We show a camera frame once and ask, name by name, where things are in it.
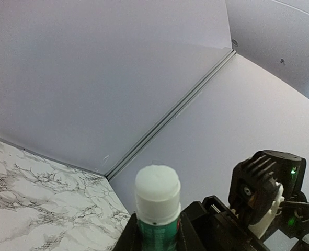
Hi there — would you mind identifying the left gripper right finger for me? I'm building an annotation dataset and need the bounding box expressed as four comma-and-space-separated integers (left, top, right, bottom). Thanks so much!
176, 212, 205, 251

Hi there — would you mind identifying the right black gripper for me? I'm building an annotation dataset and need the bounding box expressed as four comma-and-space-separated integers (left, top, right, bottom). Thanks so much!
182, 196, 269, 250

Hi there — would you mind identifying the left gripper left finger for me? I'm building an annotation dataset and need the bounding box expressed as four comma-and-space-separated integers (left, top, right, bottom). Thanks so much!
113, 213, 142, 251

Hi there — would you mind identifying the white green glue stick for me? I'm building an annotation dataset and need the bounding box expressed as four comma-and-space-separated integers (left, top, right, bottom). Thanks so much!
134, 165, 181, 250

